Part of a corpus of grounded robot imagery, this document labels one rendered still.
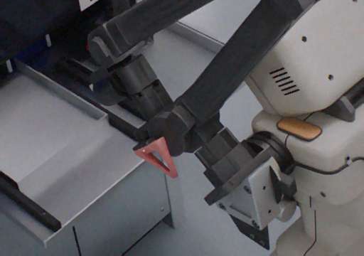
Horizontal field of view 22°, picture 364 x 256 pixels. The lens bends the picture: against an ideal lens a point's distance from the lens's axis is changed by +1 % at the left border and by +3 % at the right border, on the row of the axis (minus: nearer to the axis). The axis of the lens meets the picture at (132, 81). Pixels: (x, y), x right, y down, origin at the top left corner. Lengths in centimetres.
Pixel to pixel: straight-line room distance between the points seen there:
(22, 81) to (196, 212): 100
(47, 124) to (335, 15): 84
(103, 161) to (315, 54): 68
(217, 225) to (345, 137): 154
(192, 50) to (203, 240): 89
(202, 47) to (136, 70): 73
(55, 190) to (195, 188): 120
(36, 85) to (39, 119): 12
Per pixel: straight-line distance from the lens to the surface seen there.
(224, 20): 377
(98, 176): 196
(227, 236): 296
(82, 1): 223
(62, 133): 207
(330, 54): 147
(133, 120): 206
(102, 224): 268
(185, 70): 217
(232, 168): 146
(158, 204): 285
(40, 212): 189
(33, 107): 216
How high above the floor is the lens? 228
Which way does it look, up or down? 40 degrees down
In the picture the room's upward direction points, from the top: 10 degrees counter-clockwise
